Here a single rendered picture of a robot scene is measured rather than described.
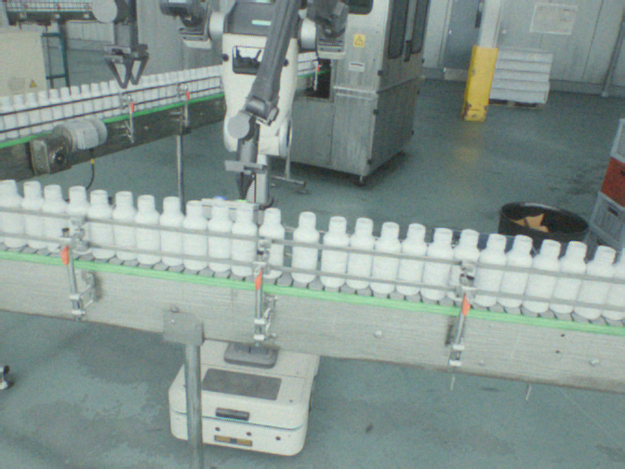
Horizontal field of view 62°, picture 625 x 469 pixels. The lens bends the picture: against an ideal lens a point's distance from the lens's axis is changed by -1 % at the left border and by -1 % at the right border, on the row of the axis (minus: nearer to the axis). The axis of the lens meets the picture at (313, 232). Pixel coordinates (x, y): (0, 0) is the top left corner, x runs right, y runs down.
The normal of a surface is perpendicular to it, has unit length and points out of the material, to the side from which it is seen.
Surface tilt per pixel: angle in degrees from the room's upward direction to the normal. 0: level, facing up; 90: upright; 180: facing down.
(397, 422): 0
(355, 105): 90
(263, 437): 90
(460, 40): 90
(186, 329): 90
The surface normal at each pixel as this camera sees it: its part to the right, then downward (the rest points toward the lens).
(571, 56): -0.12, 0.40
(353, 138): -0.37, 0.41
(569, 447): 0.07, -0.91
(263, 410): 0.00, -0.58
